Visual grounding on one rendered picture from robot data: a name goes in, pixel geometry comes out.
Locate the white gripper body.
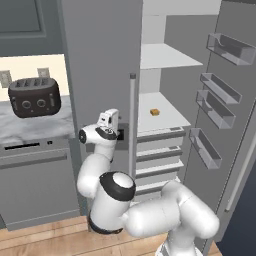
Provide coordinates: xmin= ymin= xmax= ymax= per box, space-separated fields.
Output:
xmin=98 ymin=108 xmax=120 ymax=132

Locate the white fridge shelf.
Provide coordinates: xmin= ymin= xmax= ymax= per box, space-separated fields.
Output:
xmin=139 ymin=42 xmax=204 ymax=71
xmin=137 ymin=91 xmax=192 ymax=135

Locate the white fridge drawer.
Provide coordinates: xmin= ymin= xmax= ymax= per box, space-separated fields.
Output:
xmin=134 ymin=176 xmax=181 ymax=203
xmin=135 ymin=145 xmax=184 ymax=168
xmin=136 ymin=126 xmax=187 ymax=154
xmin=135 ymin=159 xmax=185 ymax=180

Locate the grey freezer door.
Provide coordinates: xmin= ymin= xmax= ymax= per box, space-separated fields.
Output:
xmin=59 ymin=0 xmax=145 ymax=214

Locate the grey fridge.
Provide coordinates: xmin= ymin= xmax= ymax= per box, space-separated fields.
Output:
xmin=134 ymin=0 xmax=224 ymax=203

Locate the grey fridge door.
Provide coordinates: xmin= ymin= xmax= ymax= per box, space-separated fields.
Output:
xmin=182 ymin=0 xmax=256 ymax=253

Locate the black toaster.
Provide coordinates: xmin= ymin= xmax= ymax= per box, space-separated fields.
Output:
xmin=7 ymin=76 xmax=62 ymax=119

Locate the clear door bin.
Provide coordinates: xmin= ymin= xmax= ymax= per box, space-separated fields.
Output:
xmin=188 ymin=127 xmax=223 ymax=170
xmin=206 ymin=32 xmax=256 ymax=66
xmin=199 ymin=72 xmax=243 ymax=105
xmin=195 ymin=89 xmax=237 ymax=130

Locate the grey dishwasher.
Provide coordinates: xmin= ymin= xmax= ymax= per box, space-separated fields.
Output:
xmin=0 ymin=137 xmax=81 ymax=232

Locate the grey cupboard door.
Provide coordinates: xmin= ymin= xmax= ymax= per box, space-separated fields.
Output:
xmin=0 ymin=0 xmax=65 ymax=57

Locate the grey freezer door handle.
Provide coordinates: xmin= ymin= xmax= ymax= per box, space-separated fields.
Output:
xmin=128 ymin=72 xmax=138 ymax=178

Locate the grey wall outlet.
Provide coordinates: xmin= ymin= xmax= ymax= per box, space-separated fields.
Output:
xmin=36 ymin=67 xmax=51 ymax=80
xmin=0 ymin=69 xmax=13 ymax=89

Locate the grey fridge door handle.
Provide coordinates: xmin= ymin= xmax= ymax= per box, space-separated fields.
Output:
xmin=224 ymin=132 xmax=256 ymax=213

